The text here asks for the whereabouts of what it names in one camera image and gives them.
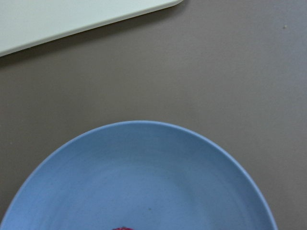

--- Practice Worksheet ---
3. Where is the blue round plate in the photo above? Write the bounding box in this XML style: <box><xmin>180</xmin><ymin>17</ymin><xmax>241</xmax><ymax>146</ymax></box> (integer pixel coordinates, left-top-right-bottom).
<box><xmin>0</xmin><ymin>121</ymin><xmax>277</xmax><ymax>230</ymax></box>

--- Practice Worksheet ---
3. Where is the red strawberry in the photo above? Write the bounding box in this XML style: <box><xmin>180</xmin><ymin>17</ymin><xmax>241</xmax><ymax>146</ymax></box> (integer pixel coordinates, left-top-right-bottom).
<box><xmin>112</xmin><ymin>227</ymin><xmax>133</xmax><ymax>230</ymax></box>

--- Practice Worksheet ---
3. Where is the cream rabbit tray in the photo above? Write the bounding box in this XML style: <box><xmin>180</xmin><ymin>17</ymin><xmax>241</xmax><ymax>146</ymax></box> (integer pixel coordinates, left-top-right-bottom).
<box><xmin>0</xmin><ymin>0</ymin><xmax>179</xmax><ymax>56</ymax></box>

